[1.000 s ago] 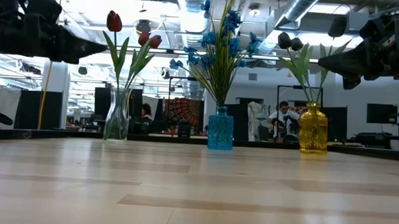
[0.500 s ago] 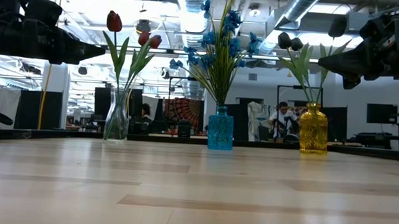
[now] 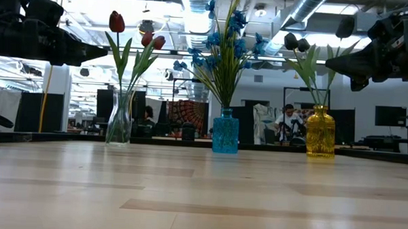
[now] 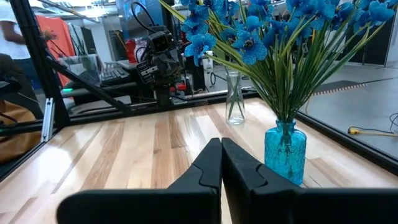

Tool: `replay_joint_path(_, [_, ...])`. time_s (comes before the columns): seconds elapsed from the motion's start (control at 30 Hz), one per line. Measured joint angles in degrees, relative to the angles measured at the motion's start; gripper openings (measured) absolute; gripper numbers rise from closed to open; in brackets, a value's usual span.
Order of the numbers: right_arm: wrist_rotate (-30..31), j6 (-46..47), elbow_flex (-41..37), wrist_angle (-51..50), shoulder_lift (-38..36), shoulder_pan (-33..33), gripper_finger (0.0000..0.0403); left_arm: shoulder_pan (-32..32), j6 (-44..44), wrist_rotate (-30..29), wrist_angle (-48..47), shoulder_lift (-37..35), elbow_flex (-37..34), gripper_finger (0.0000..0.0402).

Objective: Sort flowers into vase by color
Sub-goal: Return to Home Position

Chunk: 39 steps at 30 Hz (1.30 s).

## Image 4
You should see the orange cloth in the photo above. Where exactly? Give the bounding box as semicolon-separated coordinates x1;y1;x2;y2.
35;15;77;88

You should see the backlit keyboard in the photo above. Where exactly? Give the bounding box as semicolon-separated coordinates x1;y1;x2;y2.
99;67;131;87

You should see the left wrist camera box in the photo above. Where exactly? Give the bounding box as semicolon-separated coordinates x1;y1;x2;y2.
148;30;175;54

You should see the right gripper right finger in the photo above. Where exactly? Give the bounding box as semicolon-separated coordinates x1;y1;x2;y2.
221;138;398;224

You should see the blue glass vase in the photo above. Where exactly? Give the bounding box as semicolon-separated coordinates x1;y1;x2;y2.
264;119;308;187

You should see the brown bag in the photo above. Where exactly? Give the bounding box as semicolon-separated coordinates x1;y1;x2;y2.
0;100;42;165

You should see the red bottle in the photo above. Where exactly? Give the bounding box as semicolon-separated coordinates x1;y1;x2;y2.
124;39;138;65

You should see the clear plastic bin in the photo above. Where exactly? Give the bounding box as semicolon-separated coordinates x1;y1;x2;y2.
58;54;103;85

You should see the black mat orange striped edge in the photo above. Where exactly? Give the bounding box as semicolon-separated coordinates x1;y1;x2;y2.
310;79;388;97

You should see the clear glass vase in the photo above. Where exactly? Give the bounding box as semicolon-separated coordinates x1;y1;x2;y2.
224;70;246;126

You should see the person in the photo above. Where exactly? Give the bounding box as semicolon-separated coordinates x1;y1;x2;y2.
0;0;43;103

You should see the silver aluminium bracket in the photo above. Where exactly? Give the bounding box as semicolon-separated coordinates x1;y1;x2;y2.
40;97;57;143

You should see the black metal table frame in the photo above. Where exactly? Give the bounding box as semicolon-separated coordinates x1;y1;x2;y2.
0;0;398;183

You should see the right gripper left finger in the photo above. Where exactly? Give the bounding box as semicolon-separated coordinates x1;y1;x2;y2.
57;138;223;224

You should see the yellow cord with plug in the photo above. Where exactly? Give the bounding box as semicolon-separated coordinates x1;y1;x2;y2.
347;126;398;138

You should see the blue artificial flower bunch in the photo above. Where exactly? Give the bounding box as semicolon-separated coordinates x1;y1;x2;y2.
279;0;397;124
159;0;290;124
248;0;341;124

